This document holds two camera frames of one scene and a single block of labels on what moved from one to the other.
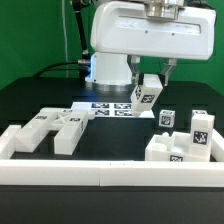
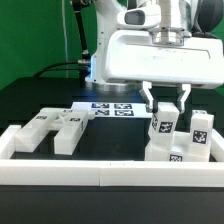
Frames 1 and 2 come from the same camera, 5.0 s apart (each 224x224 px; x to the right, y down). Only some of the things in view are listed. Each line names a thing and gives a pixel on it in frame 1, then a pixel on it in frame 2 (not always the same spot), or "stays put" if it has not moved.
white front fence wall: x=111 y=173 stays put
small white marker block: x=145 y=95 to x=163 y=125
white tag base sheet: x=112 y=110 stays put
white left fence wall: x=7 y=142 stays put
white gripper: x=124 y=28 to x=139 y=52
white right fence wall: x=217 y=146 stays put
